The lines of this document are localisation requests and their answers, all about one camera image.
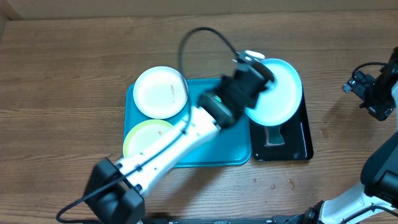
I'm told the light blue round plate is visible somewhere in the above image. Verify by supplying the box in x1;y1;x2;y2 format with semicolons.
245;58;303;126

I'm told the green dish sponge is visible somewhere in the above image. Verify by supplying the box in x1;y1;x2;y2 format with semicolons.
265;126;285;147

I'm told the white round plate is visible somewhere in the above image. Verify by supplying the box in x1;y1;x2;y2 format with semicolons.
132;66;188;119

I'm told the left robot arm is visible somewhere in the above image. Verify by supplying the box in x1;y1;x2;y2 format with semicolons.
84;62;275;223

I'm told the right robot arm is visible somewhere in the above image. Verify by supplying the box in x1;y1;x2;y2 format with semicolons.
288;49;397;224

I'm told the teal plastic serving tray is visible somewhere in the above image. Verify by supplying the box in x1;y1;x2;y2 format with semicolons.
124;85;252;168

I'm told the black rectangular water tray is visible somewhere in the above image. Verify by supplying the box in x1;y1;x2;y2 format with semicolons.
249;97;313;161

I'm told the yellow round plate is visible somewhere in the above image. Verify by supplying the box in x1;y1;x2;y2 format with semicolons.
123;119;173;157

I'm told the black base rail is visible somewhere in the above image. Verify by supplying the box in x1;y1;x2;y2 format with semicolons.
141;214;304;224

